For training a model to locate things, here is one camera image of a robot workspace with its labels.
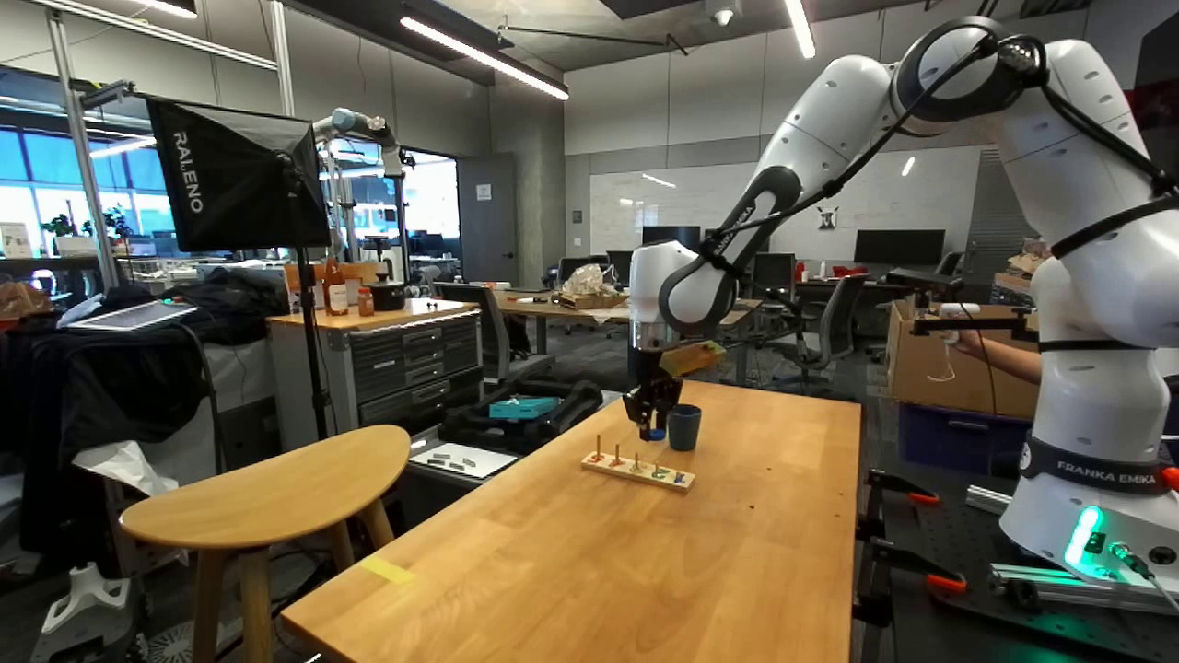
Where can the dark blue plastic cup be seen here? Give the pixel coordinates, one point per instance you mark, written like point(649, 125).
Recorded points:
point(682, 428)

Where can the grey drawer cabinet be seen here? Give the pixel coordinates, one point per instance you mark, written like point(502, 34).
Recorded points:
point(398, 365)

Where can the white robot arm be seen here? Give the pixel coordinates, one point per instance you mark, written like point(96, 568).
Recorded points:
point(1097, 491)

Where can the black softbox light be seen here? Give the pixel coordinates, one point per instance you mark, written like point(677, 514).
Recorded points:
point(236, 179)

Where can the cardboard box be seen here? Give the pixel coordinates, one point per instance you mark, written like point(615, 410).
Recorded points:
point(925, 370)

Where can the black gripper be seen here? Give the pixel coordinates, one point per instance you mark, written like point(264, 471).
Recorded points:
point(652, 392)

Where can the blue storage bin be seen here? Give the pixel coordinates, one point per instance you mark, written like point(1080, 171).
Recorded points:
point(961, 439)

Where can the black bag with teal item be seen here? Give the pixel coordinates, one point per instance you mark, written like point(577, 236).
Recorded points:
point(523, 414)

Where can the round wooden stool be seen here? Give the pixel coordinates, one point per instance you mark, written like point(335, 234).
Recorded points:
point(241, 514)

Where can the wooden peg rack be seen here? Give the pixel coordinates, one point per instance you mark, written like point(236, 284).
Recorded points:
point(630, 467)

